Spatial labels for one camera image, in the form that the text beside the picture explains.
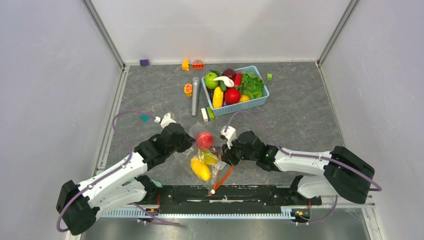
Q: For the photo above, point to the dark red toy peach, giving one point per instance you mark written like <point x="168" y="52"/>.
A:
<point x="230" y="73"/>

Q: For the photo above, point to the yellow toy lemon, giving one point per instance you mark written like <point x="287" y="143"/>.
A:
<point x="244" y="98"/>

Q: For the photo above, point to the light blue plastic basket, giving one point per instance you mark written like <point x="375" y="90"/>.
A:
<point x="232" y="108"/>

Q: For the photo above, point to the teal toy block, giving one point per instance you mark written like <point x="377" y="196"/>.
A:
<point x="145" y="118"/>

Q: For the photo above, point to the yellow-green toy fruit slice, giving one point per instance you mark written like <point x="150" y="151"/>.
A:
<point x="207" y="157"/>

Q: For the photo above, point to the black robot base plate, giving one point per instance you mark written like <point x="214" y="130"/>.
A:
<point x="229" y="199"/>

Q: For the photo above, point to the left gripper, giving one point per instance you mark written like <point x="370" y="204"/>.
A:
<point x="188" y="140"/>

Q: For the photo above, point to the clear zip top bag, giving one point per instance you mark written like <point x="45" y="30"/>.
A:
<point x="219" y="172"/>

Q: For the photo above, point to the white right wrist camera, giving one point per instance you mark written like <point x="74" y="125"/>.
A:
<point x="228" y="133"/>

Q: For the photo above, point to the green toy apple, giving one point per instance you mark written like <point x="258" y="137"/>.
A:
<point x="209" y="81"/>

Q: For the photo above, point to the purple toy block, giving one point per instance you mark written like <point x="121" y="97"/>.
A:
<point x="144" y="62"/>

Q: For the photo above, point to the red toy chili pepper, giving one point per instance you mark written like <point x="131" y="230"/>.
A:
<point x="238" y="79"/>

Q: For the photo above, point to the green toy cucumber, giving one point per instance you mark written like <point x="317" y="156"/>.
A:
<point x="222" y="85"/>

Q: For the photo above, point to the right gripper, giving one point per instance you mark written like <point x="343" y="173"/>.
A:
<point x="227" y="155"/>

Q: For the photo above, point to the white toy garlic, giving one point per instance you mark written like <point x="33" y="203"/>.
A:
<point x="229" y="83"/>

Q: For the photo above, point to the red toy apple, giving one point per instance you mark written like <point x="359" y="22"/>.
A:
<point x="204" y="140"/>

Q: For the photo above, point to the red toy tomato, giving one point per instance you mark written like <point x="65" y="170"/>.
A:
<point x="232" y="96"/>

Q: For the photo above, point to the yellow toy mango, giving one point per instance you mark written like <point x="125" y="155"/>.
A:
<point x="200" y="169"/>

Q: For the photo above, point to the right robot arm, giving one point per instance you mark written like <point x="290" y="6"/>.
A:
<point x="339" y="172"/>

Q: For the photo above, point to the orange slice toy block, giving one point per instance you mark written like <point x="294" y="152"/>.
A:
<point x="188" y="89"/>

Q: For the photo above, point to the yellow toy corn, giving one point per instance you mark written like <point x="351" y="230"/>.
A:
<point x="218" y="98"/>

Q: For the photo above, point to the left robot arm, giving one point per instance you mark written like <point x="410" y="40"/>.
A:
<point x="79" y="205"/>

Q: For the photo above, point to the red semicircle toy block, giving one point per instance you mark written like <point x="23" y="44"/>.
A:
<point x="198" y="64"/>

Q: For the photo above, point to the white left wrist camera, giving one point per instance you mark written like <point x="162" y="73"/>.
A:
<point x="164" y="121"/>

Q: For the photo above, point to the silver toy microphone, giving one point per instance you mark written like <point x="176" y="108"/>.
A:
<point x="196" y="87"/>

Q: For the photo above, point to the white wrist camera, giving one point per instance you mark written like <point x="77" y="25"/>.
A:
<point x="164" y="121"/>
<point x="228" y="133"/>

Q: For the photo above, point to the white slotted cable duct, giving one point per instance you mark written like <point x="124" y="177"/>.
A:
<point x="136" y="213"/>

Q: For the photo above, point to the white green toy block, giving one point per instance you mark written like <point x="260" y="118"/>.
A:
<point x="207" y="114"/>

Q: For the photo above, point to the green toy lettuce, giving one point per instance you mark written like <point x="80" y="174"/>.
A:
<point x="251" y="85"/>

